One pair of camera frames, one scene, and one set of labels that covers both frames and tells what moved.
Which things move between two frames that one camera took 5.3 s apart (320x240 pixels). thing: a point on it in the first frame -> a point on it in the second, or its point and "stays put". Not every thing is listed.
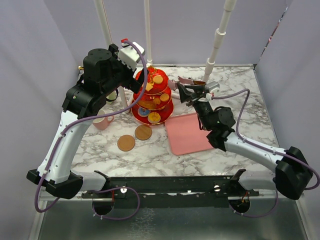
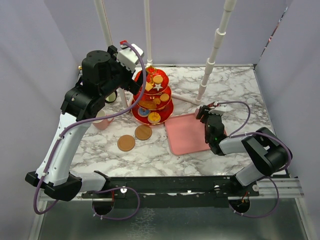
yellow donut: x=154 y=117 stays put
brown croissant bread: x=150 y=104 stays put
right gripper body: x=201 y=106 -> x=204 y=111
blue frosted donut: x=143 y=112 stays put
